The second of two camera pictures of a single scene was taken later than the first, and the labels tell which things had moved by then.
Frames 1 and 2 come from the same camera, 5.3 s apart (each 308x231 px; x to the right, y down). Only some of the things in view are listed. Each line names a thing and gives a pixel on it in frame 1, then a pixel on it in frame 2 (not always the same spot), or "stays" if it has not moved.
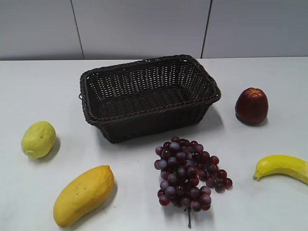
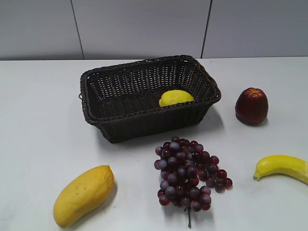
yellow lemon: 38,139 → 175,96
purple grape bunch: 183,164 stays
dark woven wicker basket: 134,98 stays
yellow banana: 282,164 stays
